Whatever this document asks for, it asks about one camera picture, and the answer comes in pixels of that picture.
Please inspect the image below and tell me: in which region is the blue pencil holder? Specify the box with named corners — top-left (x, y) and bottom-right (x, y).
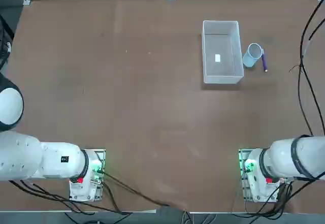
top-left (242, 43), bottom-right (264, 69)

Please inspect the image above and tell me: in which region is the purple marker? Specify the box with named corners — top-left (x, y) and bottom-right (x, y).
top-left (261, 48), bottom-right (269, 73)

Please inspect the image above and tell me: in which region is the clear plastic box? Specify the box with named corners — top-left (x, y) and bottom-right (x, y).
top-left (202, 20), bottom-right (245, 84)

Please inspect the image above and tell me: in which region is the black base cable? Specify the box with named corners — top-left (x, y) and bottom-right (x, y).
top-left (101, 170), bottom-right (190, 211)

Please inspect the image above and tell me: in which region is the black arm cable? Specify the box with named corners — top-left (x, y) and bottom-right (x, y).
top-left (297, 0), bottom-right (325, 137)

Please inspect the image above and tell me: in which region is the black cable bundle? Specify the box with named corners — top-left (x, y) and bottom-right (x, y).
top-left (9, 179), bottom-right (133, 215)
top-left (231, 177), bottom-right (297, 219)

